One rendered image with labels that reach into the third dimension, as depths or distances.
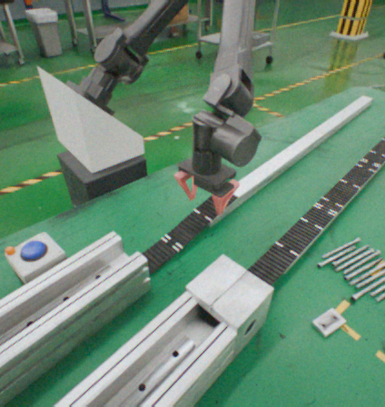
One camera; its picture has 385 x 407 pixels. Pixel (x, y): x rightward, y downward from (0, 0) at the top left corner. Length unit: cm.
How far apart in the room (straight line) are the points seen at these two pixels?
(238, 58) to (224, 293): 39
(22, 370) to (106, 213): 38
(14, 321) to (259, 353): 38
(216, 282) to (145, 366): 15
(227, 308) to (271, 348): 12
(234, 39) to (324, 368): 57
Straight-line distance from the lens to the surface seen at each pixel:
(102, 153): 92
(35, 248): 64
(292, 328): 60
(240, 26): 67
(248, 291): 50
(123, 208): 79
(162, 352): 51
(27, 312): 58
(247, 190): 79
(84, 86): 91
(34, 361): 55
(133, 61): 91
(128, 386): 49
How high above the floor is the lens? 128
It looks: 39 degrees down
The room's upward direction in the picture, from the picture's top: straight up
